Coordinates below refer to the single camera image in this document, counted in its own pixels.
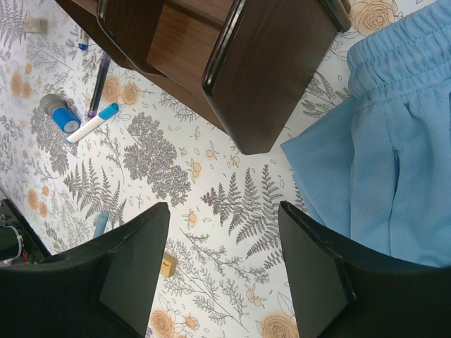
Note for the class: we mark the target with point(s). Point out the dark wooden desk organizer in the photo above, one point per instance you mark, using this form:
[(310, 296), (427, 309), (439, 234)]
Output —
[(243, 65)]

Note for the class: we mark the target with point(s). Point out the small wooden block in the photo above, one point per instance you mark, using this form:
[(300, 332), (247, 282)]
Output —
[(35, 25)]

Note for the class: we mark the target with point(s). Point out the small white blue pen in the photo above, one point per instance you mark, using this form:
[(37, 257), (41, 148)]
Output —
[(83, 40)]

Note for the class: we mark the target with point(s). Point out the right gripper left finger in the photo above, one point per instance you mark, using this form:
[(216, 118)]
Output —
[(102, 288)]

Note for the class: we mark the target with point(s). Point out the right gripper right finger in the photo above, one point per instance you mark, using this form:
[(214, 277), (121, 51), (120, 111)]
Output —
[(340, 288)]

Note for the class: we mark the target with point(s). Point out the blue capped white marker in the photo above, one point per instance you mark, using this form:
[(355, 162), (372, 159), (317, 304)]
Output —
[(94, 123)]

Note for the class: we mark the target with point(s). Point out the floral patterned table mat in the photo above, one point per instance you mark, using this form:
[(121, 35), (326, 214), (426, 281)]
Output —
[(230, 280)]

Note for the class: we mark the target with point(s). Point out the dark blue pen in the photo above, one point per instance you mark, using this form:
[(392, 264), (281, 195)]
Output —
[(98, 88)]

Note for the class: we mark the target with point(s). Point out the light blue pen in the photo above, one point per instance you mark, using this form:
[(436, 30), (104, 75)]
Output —
[(101, 224)]

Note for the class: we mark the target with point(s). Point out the light blue folded shorts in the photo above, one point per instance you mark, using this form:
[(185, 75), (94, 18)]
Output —
[(376, 169)]

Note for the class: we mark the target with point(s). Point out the small yellow eraser block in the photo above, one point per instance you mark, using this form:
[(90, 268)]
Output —
[(168, 265)]

